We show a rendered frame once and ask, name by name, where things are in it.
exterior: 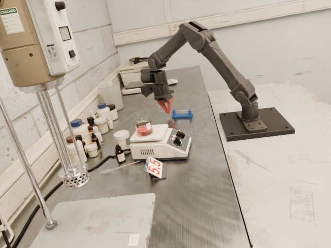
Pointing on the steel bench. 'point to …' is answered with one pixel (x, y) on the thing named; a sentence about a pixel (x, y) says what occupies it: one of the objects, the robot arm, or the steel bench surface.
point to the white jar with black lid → (113, 111)
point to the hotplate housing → (157, 149)
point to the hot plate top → (159, 132)
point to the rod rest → (182, 115)
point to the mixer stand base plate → (100, 223)
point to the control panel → (180, 139)
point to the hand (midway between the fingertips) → (167, 111)
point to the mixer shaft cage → (76, 175)
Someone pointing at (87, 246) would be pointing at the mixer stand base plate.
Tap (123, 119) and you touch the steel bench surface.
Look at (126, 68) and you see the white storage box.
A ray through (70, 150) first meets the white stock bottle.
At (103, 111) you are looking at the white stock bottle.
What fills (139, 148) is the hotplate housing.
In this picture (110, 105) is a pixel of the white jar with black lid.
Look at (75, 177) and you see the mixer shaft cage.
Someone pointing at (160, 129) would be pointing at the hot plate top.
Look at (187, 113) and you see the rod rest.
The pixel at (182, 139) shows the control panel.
